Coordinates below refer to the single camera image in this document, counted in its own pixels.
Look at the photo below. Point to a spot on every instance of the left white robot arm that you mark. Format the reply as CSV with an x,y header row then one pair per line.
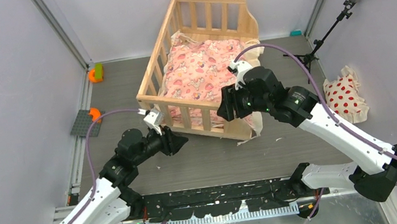
x,y
111,200

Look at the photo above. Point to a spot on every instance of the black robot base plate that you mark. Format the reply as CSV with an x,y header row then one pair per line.
x,y
220,200

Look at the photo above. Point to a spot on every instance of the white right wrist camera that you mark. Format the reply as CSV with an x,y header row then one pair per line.
x,y
239,69

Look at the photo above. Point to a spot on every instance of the orange arch toy block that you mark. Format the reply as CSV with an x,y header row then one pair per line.
x,y
95,115

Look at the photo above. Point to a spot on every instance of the white strawberry print pillow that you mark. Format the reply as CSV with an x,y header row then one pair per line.
x,y
342,96

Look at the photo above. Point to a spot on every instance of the small teal block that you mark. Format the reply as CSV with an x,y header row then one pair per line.
x,y
296,33

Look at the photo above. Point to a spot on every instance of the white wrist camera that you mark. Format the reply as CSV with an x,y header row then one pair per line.
x,y
153,119
239,69

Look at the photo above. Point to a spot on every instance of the orange and green toy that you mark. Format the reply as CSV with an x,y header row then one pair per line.
x,y
96,74

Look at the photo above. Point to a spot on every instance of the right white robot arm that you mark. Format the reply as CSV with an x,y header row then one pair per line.
x,y
373,169

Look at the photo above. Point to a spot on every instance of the wooden slatted pet bed frame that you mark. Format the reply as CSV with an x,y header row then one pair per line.
x,y
201,20

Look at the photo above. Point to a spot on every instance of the microphone on black stand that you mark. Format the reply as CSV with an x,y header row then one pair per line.
x,y
308,58

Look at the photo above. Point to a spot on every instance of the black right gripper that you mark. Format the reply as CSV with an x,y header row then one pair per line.
x,y
225,109

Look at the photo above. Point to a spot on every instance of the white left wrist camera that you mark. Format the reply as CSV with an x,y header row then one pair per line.
x,y
153,119

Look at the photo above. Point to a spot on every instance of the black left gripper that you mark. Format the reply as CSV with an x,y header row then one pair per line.
x,y
172,141

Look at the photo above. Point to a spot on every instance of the grey building block plate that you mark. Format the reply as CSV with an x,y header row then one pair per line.
x,y
81,123

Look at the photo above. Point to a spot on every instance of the pink unicorn print cushion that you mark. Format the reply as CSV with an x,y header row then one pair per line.
x,y
196,71

